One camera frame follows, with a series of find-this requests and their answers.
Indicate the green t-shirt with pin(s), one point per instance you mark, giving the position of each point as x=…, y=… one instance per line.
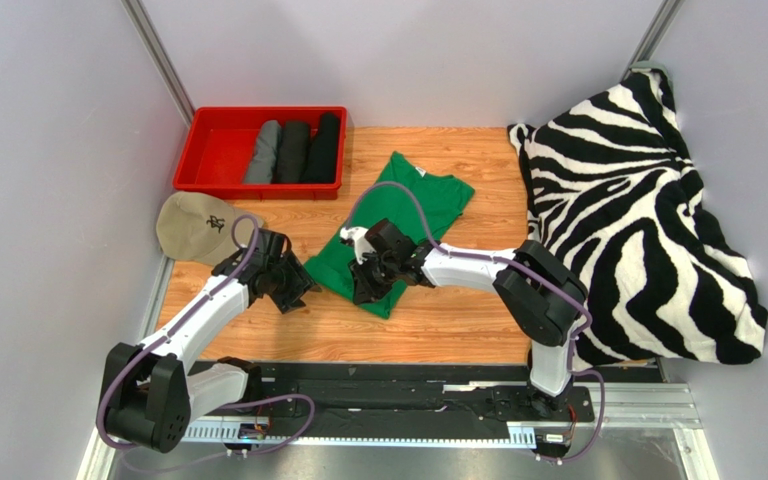
x=442, y=198

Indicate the black rolled t-shirt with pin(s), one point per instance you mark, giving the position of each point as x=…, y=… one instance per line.
x=323, y=151

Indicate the dark grey rolled t-shirt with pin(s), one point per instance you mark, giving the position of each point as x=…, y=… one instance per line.
x=292, y=152

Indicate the zebra print blanket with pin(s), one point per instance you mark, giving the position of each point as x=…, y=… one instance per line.
x=613, y=193

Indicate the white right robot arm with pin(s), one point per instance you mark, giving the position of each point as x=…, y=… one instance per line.
x=542, y=296

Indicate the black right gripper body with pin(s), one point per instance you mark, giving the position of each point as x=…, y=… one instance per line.
x=371, y=278

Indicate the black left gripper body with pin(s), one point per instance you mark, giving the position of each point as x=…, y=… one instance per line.
x=289, y=281

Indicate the aluminium frame post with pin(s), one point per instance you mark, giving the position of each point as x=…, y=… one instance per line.
x=150, y=37
x=658, y=27

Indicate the red plastic bin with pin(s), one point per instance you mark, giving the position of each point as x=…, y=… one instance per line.
x=220, y=145

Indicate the beige baseball cap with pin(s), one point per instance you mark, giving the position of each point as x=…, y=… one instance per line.
x=197, y=227

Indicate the left aluminium frame post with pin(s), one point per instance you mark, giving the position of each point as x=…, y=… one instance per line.
x=150, y=37

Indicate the right aluminium frame post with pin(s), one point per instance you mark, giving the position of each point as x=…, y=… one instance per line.
x=658, y=27

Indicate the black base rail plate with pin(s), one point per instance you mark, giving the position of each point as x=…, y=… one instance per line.
x=397, y=403

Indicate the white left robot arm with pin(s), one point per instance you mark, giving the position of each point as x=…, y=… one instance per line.
x=150, y=393

